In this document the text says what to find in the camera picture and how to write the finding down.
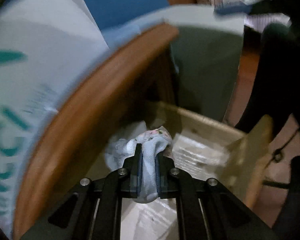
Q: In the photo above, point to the grey cube stool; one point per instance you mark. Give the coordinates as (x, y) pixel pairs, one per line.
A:
(206, 55)

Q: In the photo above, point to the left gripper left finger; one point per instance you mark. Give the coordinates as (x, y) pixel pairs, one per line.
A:
(92, 208)

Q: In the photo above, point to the white Xincci shoe box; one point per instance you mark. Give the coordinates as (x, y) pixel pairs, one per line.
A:
(47, 47)

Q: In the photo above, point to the pale grey underwear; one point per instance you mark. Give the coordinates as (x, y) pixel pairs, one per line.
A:
(147, 159)

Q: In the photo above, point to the blue checked cloth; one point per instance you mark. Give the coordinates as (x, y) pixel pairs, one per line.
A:
(121, 35)

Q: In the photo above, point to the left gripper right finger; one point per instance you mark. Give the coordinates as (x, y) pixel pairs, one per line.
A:
(185, 192)

